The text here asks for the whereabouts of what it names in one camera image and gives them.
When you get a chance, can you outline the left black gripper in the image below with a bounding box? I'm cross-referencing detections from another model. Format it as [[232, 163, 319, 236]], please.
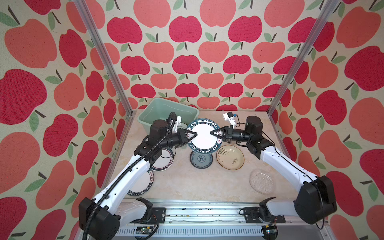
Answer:
[[159, 128, 198, 150]]

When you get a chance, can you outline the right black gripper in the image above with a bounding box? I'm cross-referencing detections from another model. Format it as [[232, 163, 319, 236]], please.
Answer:
[[210, 125, 254, 145]]

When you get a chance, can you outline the white plate red-green lettered rim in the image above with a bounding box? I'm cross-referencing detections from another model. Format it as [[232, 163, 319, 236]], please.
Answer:
[[187, 118, 221, 154]]

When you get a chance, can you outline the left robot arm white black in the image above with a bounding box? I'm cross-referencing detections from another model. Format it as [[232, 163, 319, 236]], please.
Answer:
[[79, 119, 198, 240]]

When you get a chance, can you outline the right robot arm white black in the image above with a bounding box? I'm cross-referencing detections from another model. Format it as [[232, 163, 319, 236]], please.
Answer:
[[211, 116, 337, 225]]

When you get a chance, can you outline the mint green plastic bin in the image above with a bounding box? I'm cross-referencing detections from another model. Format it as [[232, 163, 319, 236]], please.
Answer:
[[137, 98, 200, 133]]

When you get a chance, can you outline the cream plate with plant drawing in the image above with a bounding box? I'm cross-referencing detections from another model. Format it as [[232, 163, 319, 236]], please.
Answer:
[[216, 145, 245, 171]]

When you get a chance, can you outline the teal patterned small plate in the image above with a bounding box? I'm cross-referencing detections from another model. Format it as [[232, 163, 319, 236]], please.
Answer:
[[190, 152, 213, 169]]

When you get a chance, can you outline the white plate dark green rim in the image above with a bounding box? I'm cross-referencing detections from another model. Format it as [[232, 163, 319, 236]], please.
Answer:
[[151, 148, 175, 172]]

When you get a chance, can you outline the clear glass textured plate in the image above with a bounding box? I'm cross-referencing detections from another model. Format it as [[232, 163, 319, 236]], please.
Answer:
[[249, 169, 275, 195]]

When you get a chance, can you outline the white plate lettered rim front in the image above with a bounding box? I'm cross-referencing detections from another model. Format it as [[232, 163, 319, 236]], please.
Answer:
[[128, 170, 155, 197]]

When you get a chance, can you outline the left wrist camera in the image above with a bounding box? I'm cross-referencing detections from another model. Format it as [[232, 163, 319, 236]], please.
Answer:
[[172, 116, 182, 133]]

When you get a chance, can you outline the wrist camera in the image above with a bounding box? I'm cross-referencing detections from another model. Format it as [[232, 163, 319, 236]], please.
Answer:
[[223, 112, 237, 127], [172, 116, 182, 133]]

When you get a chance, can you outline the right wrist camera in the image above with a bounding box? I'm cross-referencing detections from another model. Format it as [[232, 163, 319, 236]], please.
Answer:
[[223, 112, 237, 127]]

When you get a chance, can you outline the aluminium front rail frame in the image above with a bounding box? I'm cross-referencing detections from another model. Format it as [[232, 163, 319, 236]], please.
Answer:
[[111, 198, 336, 240]]

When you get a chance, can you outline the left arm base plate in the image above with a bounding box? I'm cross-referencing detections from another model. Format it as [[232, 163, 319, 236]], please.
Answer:
[[132, 208, 166, 225]]

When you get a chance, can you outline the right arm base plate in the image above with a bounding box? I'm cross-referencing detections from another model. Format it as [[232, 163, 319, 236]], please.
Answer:
[[239, 208, 286, 224]]

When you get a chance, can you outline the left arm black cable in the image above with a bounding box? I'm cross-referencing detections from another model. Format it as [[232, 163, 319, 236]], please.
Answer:
[[81, 111, 178, 240]]

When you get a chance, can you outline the left aluminium corner post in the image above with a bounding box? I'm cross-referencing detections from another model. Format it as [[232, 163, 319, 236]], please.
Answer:
[[73, 0, 133, 116]]

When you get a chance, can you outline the aluminium corner post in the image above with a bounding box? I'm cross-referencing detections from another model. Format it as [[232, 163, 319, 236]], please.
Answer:
[[73, 0, 133, 116], [266, 0, 341, 116]]

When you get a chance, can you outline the right aluminium corner post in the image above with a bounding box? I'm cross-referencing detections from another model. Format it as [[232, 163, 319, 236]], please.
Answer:
[[266, 0, 341, 116]]

